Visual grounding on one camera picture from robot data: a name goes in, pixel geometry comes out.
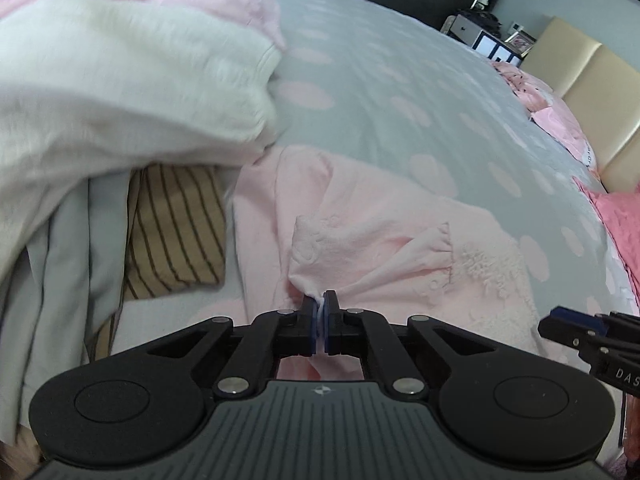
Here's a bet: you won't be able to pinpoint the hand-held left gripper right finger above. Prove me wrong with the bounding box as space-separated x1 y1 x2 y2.
322 290 506 400

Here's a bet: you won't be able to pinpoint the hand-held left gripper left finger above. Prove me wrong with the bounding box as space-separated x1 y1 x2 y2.
130 296 319 400

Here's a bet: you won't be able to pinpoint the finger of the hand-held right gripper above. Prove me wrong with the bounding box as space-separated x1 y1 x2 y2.
537 306 640 361

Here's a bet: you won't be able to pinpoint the pink embossed garment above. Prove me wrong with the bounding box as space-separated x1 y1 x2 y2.
232 145 551 381

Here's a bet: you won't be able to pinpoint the deep pink pillow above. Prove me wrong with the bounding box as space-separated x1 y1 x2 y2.
575 179 640 308

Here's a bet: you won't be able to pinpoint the brown striped garment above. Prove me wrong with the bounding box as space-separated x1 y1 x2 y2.
85 162 229 361

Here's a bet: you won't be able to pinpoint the pale pink pillow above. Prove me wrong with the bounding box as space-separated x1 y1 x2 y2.
492 59 557 112
530 104 602 169

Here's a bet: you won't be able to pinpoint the beige padded headboard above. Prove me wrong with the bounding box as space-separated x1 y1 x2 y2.
520 16 640 196

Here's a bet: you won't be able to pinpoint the light grey garment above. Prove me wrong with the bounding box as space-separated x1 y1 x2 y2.
0 170 135 433

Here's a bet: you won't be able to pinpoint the grey pink-dotted bed cover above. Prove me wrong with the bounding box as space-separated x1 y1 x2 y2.
107 0 640 461

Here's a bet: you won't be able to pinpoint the black white bedside cabinet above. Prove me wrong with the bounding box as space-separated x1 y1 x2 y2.
442 11 524 67

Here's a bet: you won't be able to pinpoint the white fluffy garment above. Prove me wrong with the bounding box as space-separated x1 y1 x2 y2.
0 0 284 281

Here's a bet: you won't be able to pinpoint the small photo frame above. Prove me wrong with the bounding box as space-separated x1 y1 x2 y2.
505 29 537 57

